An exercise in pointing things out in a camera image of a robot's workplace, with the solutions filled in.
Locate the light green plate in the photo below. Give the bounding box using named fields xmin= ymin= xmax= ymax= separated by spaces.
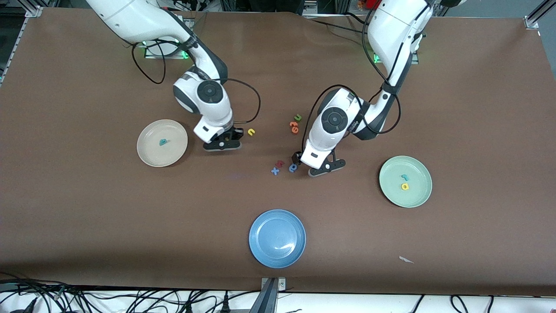
xmin=379 ymin=156 xmax=433 ymax=208

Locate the black floor cable tangle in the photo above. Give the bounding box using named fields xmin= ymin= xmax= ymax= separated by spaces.
xmin=0 ymin=272 xmax=261 ymax=313

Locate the dark aluminium profile beam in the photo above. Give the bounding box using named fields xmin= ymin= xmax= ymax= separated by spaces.
xmin=249 ymin=278 xmax=279 ymax=313

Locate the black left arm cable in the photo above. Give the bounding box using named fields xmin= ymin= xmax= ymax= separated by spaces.
xmin=300 ymin=9 xmax=402 ymax=153

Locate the blue plate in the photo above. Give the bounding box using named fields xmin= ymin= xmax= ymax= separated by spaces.
xmin=248 ymin=209 xmax=307 ymax=269

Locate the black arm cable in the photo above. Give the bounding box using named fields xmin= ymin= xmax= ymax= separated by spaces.
xmin=132 ymin=41 xmax=261 ymax=125
xmin=300 ymin=9 xmax=402 ymax=153

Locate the black cable on table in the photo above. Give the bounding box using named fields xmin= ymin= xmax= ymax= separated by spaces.
xmin=309 ymin=18 xmax=367 ymax=36

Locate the silver corner bracket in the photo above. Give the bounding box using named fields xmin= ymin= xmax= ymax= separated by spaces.
xmin=261 ymin=277 xmax=287 ymax=293

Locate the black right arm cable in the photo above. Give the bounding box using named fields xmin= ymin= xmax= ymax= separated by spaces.
xmin=132 ymin=41 xmax=261 ymax=125

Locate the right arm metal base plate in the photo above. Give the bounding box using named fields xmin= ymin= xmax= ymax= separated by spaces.
xmin=145 ymin=41 xmax=187 ymax=60

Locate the beige brown plate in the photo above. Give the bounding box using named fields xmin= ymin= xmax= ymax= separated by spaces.
xmin=136 ymin=119 xmax=189 ymax=168

